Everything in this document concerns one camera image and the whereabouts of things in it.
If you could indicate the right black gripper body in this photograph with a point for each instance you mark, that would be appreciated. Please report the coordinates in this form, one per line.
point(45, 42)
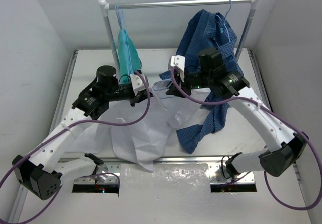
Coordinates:
point(194, 79)

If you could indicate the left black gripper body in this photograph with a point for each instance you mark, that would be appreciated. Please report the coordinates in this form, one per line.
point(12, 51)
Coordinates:
point(140, 96)

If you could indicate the light blue wire hanger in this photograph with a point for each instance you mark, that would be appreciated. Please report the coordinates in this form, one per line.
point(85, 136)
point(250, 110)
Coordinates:
point(159, 89)

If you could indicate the white shirt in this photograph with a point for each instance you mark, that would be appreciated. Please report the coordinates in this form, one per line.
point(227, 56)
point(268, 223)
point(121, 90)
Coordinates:
point(142, 142)

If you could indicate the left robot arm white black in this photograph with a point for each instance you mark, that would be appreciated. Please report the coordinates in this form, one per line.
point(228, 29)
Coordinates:
point(40, 171)

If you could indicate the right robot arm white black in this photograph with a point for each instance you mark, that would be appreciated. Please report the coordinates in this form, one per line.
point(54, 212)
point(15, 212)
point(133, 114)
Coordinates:
point(283, 145)

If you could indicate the blue checked shirt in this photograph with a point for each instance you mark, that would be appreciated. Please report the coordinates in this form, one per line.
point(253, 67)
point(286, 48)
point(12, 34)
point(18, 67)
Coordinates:
point(206, 30)

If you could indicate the light blue hanger under blue shirt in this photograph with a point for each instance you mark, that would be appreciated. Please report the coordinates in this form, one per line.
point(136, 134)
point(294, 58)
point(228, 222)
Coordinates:
point(224, 20)

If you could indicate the light blue hanger with teal garment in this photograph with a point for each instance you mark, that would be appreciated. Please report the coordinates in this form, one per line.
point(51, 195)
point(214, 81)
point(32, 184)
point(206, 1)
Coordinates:
point(120, 17)

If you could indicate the teal green garment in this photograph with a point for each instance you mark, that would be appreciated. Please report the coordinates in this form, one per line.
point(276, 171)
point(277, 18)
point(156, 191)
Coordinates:
point(125, 77)

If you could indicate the crinkled white plastic sheet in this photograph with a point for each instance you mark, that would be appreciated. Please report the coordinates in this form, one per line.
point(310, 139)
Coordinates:
point(188, 180)

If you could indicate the white and silver clothes rack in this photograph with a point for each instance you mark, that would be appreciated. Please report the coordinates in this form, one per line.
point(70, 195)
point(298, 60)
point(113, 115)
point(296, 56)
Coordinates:
point(105, 7)

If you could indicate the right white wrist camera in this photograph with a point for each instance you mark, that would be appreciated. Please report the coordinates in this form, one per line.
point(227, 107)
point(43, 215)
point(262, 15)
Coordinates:
point(176, 61)

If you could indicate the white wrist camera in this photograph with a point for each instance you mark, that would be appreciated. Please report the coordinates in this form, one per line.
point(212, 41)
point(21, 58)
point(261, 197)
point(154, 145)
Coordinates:
point(137, 83)
point(176, 61)

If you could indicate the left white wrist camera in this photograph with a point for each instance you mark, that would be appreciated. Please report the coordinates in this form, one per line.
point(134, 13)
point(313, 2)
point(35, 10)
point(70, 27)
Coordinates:
point(137, 83)

